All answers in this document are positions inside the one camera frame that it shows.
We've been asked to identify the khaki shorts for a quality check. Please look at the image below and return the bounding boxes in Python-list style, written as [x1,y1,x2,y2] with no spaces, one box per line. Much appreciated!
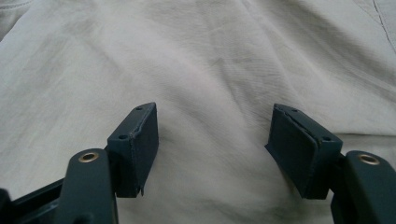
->
[0,0,396,224]

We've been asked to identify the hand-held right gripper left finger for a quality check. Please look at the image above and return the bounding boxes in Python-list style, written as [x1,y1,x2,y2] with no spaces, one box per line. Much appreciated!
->
[106,102,160,199]

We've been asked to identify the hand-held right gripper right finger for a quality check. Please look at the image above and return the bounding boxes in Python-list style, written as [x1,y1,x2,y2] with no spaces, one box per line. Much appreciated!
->
[264,103,344,200]

